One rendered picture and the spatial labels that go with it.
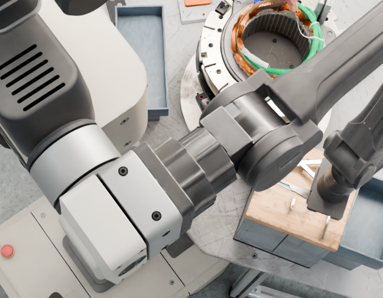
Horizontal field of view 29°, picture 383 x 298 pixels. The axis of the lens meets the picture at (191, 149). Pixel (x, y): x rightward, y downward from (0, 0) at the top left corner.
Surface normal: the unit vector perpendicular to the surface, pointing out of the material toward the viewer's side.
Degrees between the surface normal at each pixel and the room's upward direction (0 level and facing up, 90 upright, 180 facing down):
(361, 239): 0
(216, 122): 10
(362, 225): 0
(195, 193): 45
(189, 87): 0
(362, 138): 63
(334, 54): 15
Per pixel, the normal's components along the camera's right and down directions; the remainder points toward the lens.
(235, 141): -0.06, -0.43
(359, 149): -0.73, 0.30
